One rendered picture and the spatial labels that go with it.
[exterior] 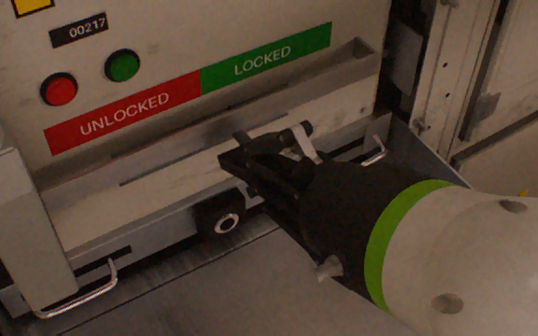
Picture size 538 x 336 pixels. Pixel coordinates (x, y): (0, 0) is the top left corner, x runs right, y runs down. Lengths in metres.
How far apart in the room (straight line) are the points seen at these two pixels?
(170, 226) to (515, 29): 0.49
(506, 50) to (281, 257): 0.40
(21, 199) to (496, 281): 0.32
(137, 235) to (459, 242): 0.46
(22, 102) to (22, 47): 0.05
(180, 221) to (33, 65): 0.29
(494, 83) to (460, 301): 0.60
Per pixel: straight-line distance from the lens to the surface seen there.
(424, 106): 0.82
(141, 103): 0.59
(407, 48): 0.74
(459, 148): 0.97
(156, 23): 0.55
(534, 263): 0.29
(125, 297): 0.75
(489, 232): 0.31
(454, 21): 0.75
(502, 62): 0.85
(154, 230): 0.71
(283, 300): 0.73
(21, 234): 0.49
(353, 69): 0.67
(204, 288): 0.74
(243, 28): 0.60
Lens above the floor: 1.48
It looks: 48 degrees down
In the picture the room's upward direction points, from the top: straight up
